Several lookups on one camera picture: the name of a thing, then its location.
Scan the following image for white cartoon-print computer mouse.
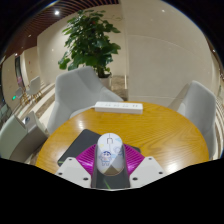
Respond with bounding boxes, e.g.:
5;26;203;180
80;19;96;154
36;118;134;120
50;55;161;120
96;132;125;177

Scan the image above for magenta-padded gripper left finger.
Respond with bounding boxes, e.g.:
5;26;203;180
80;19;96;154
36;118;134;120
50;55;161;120
54;143;100;189

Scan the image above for black mouse pad green lines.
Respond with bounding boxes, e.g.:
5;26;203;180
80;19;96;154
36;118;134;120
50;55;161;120
57;128;142;190

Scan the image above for small white chair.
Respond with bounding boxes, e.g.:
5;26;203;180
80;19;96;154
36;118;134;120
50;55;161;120
25;75;43;102

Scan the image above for green leafy potted plant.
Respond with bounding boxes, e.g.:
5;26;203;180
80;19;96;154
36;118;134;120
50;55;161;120
58;8;122;79

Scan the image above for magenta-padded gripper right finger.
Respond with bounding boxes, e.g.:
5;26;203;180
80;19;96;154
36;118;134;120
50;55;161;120
121;143;166;189

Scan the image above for light grey armchair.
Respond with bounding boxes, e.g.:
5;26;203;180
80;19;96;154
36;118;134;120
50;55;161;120
167;80;218;161
46;65;125;135
0;110;50;164

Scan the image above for white power strip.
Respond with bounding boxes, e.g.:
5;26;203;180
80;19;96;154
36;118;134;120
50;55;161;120
94;101;144;116

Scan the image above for white plant pot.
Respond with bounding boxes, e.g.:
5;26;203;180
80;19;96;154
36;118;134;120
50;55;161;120
98;73;113;90

